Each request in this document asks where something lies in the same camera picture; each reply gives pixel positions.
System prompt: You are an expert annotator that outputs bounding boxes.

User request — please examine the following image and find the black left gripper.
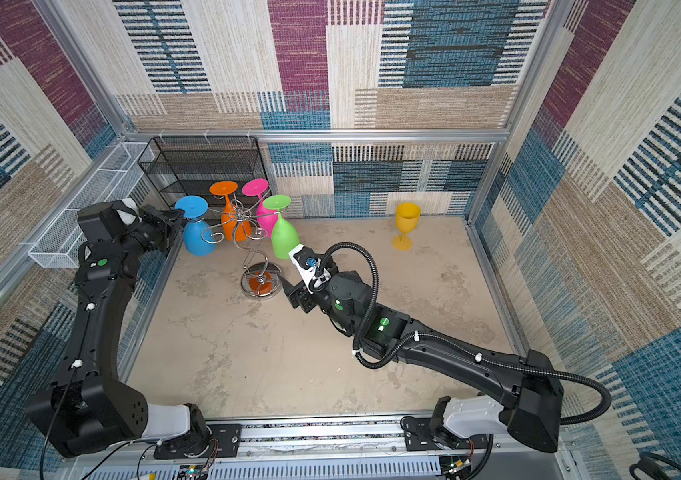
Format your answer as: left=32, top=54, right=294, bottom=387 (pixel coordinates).
left=120, top=207, right=182, bottom=261

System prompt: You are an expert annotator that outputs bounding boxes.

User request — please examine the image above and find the blue plastic wine glass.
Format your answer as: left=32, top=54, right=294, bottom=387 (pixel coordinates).
left=176, top=195, right=216, bottom=257

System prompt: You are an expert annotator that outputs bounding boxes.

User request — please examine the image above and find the yellow plastic wine glass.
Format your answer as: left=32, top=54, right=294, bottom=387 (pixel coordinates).
left=393, top=203, right=421, bottom=251

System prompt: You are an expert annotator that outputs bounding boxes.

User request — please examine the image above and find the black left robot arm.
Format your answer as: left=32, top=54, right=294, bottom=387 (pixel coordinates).
left=26, top=199, right=212, bottom=458

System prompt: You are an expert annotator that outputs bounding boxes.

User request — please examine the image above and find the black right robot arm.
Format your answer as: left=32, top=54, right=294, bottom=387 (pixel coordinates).
left=286, top=271, right=564, bottom=453

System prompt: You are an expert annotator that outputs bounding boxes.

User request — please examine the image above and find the green plastic wine glass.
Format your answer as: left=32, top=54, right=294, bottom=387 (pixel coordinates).
left=264, top=194, right=300, bottom=260

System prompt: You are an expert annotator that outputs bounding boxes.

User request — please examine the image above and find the orange plastic wine glass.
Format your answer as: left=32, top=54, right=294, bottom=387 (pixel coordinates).
left=210, top=180, right=252, bottom=242

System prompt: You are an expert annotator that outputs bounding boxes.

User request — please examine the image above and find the pink plastic wine glass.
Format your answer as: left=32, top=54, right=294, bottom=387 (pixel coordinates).
left=242, top=178, right=278, bottom=238

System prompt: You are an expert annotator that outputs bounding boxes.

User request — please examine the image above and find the chrome wire wine glass rack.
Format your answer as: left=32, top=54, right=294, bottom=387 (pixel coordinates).
left=210, top=202, right=282, bottom=300

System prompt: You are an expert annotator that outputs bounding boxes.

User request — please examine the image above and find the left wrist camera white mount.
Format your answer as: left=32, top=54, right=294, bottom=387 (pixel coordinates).
left=114, top=198, right=140, bottom=226

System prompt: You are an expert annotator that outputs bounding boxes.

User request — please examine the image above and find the black wire shelf rack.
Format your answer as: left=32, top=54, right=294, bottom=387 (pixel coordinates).
left=138, top=136, right=268, bottom=220

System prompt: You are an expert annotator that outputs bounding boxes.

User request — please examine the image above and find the white wire mesh basket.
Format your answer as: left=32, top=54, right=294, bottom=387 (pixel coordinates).
left=27, top=141, right=148, bottom=269

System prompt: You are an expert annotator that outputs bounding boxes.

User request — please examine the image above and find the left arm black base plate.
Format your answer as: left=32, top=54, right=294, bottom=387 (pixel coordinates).
left=152, top=423, right=242, bottom=460

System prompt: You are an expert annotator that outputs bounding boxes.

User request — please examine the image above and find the aluminium front rail frame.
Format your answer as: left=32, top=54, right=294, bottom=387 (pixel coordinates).
left=56, top=412, right=590, bottom=479

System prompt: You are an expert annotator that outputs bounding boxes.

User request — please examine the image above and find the black corrugated cable conduit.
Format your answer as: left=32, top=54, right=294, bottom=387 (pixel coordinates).
left=318, top=241, right=613, bottom=426

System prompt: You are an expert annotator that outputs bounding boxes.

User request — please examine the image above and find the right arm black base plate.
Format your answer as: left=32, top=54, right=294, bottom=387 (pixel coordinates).
left=400, top=415, right=489, bottom=451

